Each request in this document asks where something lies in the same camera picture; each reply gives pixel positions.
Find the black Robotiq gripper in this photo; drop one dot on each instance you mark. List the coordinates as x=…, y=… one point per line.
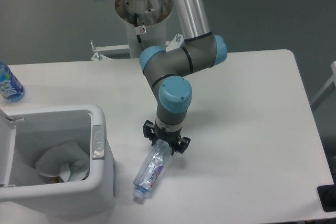
x=153, y=133

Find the crushed clear plastic bottle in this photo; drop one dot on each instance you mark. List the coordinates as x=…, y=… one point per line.
x=149, y=173

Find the white paper wrapper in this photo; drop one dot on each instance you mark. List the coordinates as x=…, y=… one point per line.
x=67, y=161

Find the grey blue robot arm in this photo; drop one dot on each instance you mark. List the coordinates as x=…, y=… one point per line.
x=165, y=70

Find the white plastic trash can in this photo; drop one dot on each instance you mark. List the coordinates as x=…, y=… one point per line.
x=27, y=133

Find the blue labelled water bottle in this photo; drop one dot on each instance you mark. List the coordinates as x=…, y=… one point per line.
x=11, y=88

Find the black clamp at table edge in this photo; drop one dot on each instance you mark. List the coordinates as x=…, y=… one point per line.
x=327, y=197

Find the white metal base frame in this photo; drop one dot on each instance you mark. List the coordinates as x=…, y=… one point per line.
x=123, y=51

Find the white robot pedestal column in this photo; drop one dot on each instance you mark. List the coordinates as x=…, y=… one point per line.
x=145, y=22

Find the white frame at right edge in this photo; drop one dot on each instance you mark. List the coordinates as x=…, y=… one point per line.
x=324, y=91

